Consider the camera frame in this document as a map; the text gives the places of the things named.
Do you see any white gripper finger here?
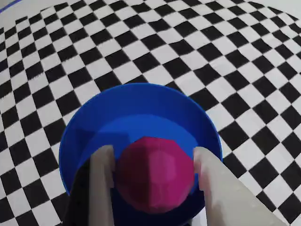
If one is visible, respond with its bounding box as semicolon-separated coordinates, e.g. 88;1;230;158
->
193;145;290;226

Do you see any black white checkerboard paper mat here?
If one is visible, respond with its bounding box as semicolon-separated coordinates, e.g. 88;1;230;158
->
0;0;301;226

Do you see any pink faceted ball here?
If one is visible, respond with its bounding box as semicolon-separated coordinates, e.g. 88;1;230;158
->
116;136;196;215

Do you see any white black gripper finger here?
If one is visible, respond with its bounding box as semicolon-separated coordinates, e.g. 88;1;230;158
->
63;145;116;226

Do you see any blue round box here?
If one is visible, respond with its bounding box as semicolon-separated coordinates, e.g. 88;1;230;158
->
58;82;223;226

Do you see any blue tape strip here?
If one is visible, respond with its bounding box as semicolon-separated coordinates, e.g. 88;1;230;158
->
0;0;23;12

